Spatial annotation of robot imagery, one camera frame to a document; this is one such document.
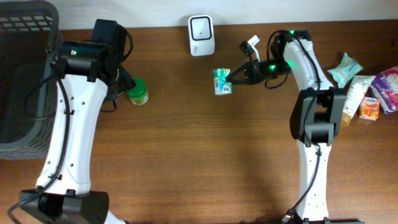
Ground green red snack bag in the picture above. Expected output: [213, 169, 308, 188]
[127, 77, 149, 105]

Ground small teal tissue pack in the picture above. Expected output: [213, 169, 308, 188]
[213, 68, 233, 95]

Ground teal snack packet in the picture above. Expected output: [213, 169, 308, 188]
[327, 52, 363, 88]

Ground white cream tube gold cap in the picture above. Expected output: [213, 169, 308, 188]
[341, 75, 376, 127]

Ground small orange tissue pack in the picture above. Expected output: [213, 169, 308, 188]
[359, 96, 380, 121]

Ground red purple pad package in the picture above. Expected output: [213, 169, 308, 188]
[369, 66, 397, 114]

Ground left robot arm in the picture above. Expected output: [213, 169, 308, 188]
[17, 19, 136, 223]

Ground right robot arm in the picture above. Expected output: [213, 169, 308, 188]
[225, 29, 345, 223]

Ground white barcode scanner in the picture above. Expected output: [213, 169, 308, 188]
[188, 15, 215, 57]

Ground dark grey plastic basket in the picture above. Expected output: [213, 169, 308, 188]
[1, 1, 63, 160]

